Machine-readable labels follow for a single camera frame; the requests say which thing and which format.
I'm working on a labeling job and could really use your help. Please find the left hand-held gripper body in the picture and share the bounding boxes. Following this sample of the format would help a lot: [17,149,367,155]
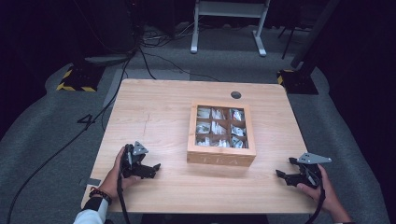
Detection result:
[120,140,157,180]

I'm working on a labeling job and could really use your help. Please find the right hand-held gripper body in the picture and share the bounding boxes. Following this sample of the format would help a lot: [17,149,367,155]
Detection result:
[289,152,332,189]

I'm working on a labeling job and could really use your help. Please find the wooden tea box glass lid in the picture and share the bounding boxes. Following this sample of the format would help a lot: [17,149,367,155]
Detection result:
[186,100,257,168]

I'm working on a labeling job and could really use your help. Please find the person's right hand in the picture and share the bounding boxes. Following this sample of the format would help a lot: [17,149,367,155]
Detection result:
[296,163,345,217]

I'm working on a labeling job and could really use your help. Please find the person's left hand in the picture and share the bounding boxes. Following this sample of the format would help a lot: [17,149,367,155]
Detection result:
[98,146,142,200]

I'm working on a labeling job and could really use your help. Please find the grey tape strip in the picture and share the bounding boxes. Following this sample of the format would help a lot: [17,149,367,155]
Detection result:
[78,177,103,188]

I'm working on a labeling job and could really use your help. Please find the group of tea bags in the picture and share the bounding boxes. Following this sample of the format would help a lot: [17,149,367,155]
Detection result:
[196,106,249,149]

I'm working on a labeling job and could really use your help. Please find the black base yellow-striped edge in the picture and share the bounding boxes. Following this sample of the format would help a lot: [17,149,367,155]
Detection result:
[56,63,106,93]
[276,68,319,95]

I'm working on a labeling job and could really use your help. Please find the black tripod legs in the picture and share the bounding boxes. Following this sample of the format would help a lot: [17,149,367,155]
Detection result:
[277,23,312,61]

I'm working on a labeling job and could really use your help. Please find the grey slanted metal pole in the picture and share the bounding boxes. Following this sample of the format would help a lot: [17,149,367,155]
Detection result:
[290,0,342,69]

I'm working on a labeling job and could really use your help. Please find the right hand-held gripper black cable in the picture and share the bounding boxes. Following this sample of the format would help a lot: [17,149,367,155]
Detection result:
[305,183,327,224]

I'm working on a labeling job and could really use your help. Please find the hand-held gripper black cable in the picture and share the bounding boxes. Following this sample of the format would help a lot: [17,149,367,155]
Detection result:
[116,173,131,224]
[305,183,327,224]

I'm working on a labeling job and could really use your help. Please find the left hand-held gripper black cable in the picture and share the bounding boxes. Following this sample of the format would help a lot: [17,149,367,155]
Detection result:
[116,173,131,224]

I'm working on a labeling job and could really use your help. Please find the dark beaded bracelet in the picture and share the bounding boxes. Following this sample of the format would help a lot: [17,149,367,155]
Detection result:
[89,188,113,205]

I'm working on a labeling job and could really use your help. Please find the long black floor cable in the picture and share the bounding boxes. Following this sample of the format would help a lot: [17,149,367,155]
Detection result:
[7,50,135,224]

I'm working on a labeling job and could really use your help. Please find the thin black floor cable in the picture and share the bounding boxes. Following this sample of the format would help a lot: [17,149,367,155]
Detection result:
[137,46,220,82]

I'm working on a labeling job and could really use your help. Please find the bundle of floor cables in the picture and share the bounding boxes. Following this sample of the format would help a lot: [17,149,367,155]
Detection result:
[139,21,201,49]

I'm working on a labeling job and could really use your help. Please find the white metal stand frame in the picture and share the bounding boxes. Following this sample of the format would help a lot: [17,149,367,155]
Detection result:
[190,0,271,58]

